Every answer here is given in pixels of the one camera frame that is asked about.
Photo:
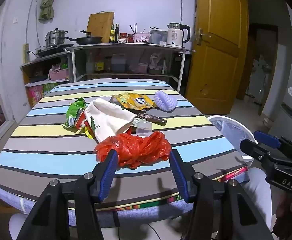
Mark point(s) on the wooden cutting board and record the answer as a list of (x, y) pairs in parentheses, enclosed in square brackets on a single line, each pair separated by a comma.
[(99, 25)]

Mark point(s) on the dark glass bottles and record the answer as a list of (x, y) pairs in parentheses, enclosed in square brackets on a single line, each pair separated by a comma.
[(112, 35)]

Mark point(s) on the dark sauce bottle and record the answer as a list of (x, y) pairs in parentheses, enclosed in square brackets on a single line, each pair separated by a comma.
[(117, 35)]

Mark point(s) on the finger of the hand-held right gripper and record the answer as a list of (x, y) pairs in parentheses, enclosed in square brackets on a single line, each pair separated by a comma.
[(253, 150), (268, 138)]

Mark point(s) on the yellow chip bag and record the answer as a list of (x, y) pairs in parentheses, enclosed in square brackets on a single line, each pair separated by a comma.
[(133, 101)]

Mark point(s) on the wooden door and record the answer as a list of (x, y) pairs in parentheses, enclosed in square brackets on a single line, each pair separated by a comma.
[(216, 62)]

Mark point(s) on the yellow label bottle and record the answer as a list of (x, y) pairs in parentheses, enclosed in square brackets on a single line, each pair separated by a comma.
[(99, 65)]

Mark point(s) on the clear plastic container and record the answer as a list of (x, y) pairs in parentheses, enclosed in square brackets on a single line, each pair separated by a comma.
[(158, 37)]

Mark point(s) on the hanging green cloth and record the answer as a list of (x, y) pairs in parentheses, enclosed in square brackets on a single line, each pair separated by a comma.
[(46, 2)]

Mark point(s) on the clear plastic cup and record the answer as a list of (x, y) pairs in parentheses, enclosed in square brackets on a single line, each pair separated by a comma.
[(143, 128)]

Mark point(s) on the white electric kettle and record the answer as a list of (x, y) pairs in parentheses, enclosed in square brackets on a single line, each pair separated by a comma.
[(176, 36)]

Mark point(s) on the red sauce jar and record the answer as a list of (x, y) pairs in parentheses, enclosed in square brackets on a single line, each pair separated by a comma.
[(131, 38), (122, 38)]

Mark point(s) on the lavender blanket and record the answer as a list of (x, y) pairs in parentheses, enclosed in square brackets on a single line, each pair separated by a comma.
[(8, 195)]

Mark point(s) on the low metal shelf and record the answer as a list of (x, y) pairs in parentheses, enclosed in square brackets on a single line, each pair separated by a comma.
[(36, 62)]

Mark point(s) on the white paper bag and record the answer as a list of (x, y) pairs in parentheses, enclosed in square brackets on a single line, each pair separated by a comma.
[(108, 116)]

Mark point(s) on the red snack packet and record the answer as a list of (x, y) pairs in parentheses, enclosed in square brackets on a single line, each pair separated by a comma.
[(81, 121)]

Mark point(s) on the black frying pan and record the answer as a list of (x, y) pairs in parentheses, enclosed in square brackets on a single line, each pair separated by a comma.
[(89, 40)]

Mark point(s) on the pink and green boxes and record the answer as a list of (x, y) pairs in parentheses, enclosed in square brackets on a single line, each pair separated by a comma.
[(37, 93)]

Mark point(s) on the crumpled plastic bags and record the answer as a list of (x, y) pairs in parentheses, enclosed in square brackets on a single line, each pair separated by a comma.
[(157, 63)]

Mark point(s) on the white plastic bottle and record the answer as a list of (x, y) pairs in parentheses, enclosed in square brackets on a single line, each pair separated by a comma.
[(90, 65)]

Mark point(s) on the dark plastic jug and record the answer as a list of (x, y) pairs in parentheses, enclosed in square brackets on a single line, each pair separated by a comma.
[(118, 63)]

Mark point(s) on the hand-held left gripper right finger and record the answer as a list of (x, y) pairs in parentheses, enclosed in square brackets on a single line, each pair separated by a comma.
[(180, 176)]

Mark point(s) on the white trash bin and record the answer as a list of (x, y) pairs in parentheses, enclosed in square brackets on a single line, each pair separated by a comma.
[(236, 132)]

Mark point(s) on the yellow power strip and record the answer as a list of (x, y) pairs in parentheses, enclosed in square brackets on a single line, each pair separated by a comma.
[(26, 53)]

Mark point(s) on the lavender ribbed brush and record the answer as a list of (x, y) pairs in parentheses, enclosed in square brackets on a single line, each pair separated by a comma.
[(166, 101)]

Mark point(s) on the metal shelf rack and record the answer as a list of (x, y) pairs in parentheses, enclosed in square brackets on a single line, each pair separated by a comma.
[(126, 46)]

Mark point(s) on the brown stick packet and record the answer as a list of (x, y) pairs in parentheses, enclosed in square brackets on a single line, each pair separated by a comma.
[(152, 118)]

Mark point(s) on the person's light trouser leg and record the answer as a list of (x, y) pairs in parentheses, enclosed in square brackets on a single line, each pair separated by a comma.
[(17, 226), (258, 195)]

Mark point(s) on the person's right hand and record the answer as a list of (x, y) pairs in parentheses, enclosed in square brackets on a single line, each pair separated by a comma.
[(289, 212)]

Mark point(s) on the pink chopstick holder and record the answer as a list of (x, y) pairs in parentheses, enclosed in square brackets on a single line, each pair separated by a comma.
[(141, 38)]

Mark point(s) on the red plastic bag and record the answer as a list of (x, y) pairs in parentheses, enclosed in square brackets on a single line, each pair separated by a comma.
[(138, 148)]

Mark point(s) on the green snack packet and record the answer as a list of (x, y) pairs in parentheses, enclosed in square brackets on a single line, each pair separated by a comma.
[(73, 110)]

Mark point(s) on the pink plastic basket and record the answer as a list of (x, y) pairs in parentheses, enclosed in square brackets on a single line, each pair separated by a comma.
[(58, 75)]

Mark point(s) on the steel steamer pot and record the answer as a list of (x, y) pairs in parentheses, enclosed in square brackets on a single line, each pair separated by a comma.
[(55, 37)]

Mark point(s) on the striped bed sheet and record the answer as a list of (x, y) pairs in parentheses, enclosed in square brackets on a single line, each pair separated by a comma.
[(48, 150)]

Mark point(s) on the black induction cooker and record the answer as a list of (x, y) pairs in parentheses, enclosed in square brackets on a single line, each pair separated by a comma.
[(48, 50)]

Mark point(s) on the small yellow snack packet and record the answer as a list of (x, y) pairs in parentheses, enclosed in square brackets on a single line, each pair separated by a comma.
[(89, 133)]

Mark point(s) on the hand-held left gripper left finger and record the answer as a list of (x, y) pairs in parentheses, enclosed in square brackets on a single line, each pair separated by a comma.
[(108, 173)]

